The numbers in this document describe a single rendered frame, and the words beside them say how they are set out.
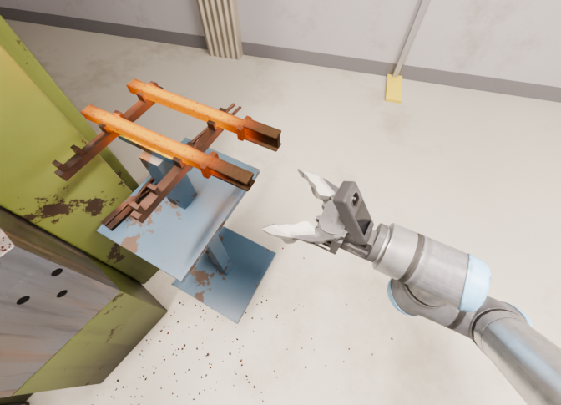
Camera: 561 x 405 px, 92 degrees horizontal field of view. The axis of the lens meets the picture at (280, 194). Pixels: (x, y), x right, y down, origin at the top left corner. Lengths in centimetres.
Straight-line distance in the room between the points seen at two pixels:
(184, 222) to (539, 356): 76
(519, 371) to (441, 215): 144
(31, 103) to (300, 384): 137
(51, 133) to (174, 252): 44
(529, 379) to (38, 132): 104
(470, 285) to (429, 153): 171
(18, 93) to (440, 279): 92
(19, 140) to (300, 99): 183
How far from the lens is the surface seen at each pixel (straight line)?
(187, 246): 79
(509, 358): 55
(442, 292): 52
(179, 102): 71
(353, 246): 53
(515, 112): 285
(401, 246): 48
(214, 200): 83
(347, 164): 190
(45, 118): 90
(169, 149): 61
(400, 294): 62
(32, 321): 102
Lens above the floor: 146
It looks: 59 degrees down
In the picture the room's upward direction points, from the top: straight up
